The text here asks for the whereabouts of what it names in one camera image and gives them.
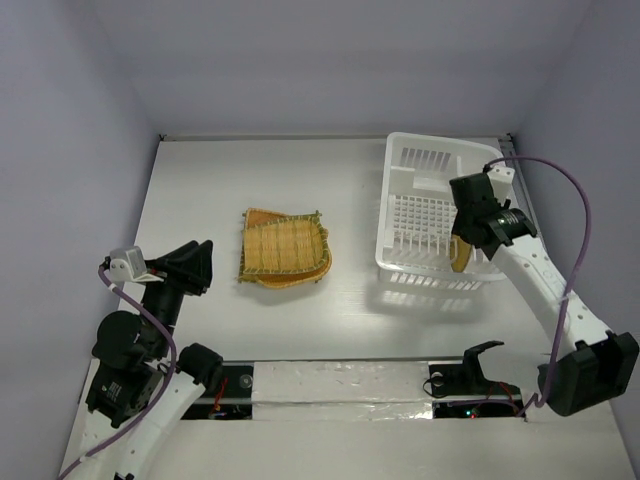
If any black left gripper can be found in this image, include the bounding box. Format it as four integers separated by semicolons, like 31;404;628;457
139;236;214;354

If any round yellow green-rimmed plate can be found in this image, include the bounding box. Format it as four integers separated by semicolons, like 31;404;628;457
449;234;473;273

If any square woven bamboo plate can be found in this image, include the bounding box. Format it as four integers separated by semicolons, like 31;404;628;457
234;208;324;287

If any yellow woven fan plate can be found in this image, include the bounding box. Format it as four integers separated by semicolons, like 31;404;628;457
241;212;334;276

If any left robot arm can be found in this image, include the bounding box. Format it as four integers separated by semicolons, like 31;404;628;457
59;240;223;479

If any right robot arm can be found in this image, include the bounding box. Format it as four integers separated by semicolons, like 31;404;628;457
449;172;639;416

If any white plastic dish rack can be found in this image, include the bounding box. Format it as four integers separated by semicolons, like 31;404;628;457
375;132;505;291

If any silver foil covered panel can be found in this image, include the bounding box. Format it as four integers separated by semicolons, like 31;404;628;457
251;361;433;422

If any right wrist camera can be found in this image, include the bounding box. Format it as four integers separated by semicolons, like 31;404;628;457
486;163;515;204

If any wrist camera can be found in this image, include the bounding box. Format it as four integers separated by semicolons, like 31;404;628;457
486;163;515;204
99;246;162;287

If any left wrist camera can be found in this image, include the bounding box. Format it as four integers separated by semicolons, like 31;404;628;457
99;246;162;287

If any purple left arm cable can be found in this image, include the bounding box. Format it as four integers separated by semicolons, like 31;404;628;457
57;267;179;479

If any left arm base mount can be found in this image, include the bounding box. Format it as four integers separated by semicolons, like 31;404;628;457
182;362;254;421

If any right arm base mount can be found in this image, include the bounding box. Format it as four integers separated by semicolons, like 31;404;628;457
422;340;521;399

